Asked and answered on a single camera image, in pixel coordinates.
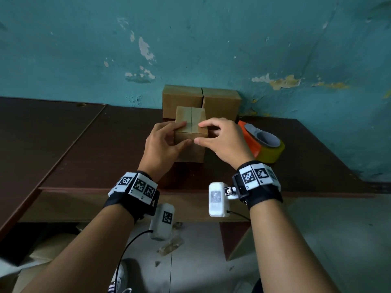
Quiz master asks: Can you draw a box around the yellowish clear tape roll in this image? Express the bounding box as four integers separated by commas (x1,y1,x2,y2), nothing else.
256,140,286,164

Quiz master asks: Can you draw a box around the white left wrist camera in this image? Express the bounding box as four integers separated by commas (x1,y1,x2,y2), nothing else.
149,203,176,241

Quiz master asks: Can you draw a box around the black camera cable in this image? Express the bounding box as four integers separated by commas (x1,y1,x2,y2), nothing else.
227,210,251,222
114,230,153,293

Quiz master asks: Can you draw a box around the black left wrist strap with markers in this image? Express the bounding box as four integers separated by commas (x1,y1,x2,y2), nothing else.
103,171,160,224

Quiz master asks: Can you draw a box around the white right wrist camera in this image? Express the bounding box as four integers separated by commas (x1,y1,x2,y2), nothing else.
209,182,239,218

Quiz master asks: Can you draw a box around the cardboard box with dark edge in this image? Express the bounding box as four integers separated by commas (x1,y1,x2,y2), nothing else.
174,106,209,164

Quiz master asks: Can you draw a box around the crumpled clear plastic scrap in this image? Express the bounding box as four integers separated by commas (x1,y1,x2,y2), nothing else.
157,222,185,257

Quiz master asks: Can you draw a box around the black right wrist strap with markers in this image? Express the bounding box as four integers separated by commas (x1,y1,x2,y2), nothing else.
232,160,284,210

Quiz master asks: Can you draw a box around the person's right hand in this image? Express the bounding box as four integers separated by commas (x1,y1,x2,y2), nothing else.
194,117,256,171

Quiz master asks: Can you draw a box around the black right camera cable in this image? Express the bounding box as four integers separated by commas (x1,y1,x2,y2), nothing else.
227,210,251,222

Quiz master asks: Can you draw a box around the person's left hand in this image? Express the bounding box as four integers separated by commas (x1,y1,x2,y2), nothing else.
137,120,193,183

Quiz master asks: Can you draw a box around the orange tape dispenser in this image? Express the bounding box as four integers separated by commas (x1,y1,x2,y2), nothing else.
237,120,281,158

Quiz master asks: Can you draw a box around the large brown cardboard box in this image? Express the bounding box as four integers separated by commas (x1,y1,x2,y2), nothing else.
162,84,204,119

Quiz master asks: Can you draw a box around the black wrist strap with markers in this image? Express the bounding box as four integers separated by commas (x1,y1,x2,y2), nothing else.
232,160,284,210
103,171,160,224

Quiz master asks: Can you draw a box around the person's left forearm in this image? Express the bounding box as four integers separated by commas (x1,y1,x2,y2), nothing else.
21,204,135,293

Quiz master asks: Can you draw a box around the person's right forearm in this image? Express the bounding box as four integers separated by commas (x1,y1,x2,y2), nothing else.
250,199,341,293

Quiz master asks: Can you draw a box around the black left camera cable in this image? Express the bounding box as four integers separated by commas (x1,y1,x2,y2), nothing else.
114,230,153,293

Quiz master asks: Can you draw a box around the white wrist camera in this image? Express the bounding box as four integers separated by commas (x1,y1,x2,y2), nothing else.
149,203,176,241
209,182,239,218

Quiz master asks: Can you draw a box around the white left shoe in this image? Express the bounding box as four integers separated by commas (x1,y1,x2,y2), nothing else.
107,260,132,293

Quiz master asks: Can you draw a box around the small brown cardboard box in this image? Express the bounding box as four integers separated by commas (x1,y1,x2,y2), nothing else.
201,87,242,122

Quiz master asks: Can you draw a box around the dark brown wooden table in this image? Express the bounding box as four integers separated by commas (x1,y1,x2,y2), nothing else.
18,105,376,261

